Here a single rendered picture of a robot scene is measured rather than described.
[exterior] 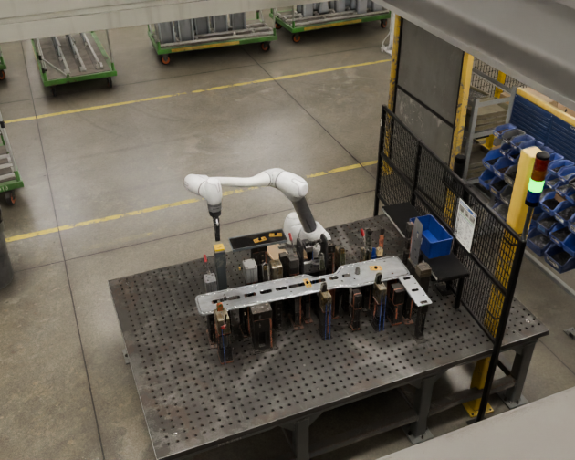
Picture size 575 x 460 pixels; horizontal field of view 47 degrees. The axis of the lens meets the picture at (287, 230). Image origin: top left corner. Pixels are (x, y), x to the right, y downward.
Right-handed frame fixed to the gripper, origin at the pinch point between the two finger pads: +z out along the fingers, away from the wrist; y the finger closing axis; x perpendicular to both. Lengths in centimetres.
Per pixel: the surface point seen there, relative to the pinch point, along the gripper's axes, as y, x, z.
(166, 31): -665, 47, 79
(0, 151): -366, -178, 96
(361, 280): 41, 83, 24
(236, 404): 91, -11, 54
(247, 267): 20.7, 14.3, 13.5
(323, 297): 54, 53, 20
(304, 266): 13, 54, 28
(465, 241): 47, 151, 4
